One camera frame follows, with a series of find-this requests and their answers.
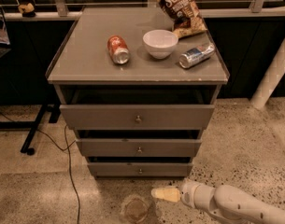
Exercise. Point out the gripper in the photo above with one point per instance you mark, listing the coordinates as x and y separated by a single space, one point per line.
188 194

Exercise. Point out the grey bottom drawer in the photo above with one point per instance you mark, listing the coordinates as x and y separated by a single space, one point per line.
147 169

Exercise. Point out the grey drawer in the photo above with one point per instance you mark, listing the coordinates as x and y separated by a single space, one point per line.
147 169
90 147
137 117

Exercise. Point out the grey middle drawer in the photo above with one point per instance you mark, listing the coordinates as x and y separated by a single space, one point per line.
90 147

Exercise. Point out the grey drawer cabinet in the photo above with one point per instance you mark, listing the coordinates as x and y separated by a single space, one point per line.
84 74

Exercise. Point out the grey top drawer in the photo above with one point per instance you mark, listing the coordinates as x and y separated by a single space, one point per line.
137 117

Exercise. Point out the round floor drain cover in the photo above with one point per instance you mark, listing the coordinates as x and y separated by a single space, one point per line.
134 209

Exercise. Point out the silver blue can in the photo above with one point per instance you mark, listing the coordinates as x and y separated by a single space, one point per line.
194 56

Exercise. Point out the white bowl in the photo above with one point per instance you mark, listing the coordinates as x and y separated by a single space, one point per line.
160 43

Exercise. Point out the orange soda can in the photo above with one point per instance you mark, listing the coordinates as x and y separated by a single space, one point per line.
118 50

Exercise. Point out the white diagonal pole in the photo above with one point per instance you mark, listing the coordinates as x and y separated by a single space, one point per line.
272 77

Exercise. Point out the brown chip bag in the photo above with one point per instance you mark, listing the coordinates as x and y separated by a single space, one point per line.
185 16

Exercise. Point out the small yellow figurine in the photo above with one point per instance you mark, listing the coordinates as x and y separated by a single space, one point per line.
27 9

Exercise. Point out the black desk leg frame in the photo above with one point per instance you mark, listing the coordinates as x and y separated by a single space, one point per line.
31 126

